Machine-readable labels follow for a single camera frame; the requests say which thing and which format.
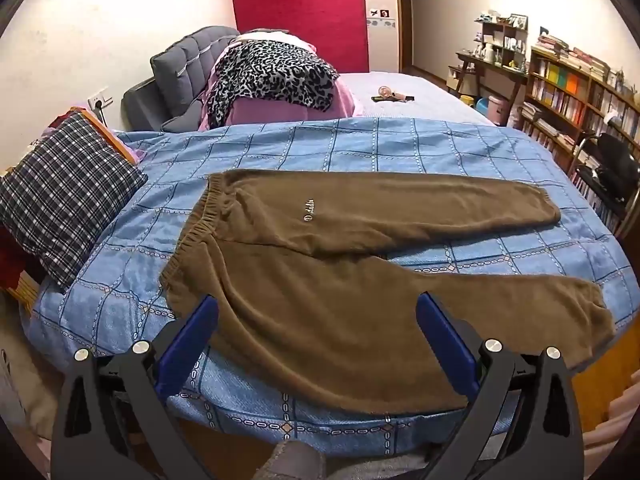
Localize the dark plaid pillow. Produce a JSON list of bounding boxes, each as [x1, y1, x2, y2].
[[0, 112, 149, 288]]

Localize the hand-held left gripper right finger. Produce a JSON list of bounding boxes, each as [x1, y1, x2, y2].
[[416, 292, 586, 480]]

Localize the grey cloth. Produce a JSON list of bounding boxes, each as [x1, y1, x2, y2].
[[255, 441, 328, 480]]

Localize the brown fleece pants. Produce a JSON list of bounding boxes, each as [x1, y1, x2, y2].
[[159, 170, 616, 416]]

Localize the lilac bed sheet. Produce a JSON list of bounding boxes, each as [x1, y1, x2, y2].
[[337, 72, 498, 128]]

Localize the leopard print cloth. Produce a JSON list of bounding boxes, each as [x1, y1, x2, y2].
[[206, 40, 341, 128]]

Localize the wooden bookshelf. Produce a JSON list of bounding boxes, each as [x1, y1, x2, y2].
[[520, 45, 640, 236]]

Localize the dark red cloth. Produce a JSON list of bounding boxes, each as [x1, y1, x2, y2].
[[0, 230, 32, 286]]

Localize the pink cloth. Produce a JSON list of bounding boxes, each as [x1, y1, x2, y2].
[[582, 385, 640, 463]]

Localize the pink plastic bin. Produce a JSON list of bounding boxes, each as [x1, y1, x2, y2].
[[487, 95, 511, 126]]

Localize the blue checked blanket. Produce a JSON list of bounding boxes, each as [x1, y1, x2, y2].
[[22, 117, 640, 456]]

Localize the small desktop shelf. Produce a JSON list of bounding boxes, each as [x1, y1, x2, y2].
[[472, 10, 529, 68]]

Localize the wooden desk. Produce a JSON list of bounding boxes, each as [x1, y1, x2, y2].
[[447, 51, 529, 111]]

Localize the wall socket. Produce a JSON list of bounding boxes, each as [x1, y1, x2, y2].
[[87, 87, 113, 111]]

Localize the pink quilt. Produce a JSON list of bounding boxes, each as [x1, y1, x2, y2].
[[197, 30, 365, 132]]

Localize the grey tufted headboard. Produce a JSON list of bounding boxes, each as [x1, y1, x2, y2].
[[122, 26, 241, 133]]

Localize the stack of books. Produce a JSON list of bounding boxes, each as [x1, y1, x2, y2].
[[535, 30, 611, 81]]

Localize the orange bordered pillow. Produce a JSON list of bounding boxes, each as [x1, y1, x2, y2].
[[70, 106, 138, 166]]

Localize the red upholstered panel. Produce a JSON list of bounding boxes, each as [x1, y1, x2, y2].
[[230, 0, 371, 73]]

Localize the black chair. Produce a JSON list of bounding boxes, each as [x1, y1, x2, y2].
[[567, 131, 640, 238]]

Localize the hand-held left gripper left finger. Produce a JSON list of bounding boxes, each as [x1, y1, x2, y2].
[[50, 294, 221, 480]]

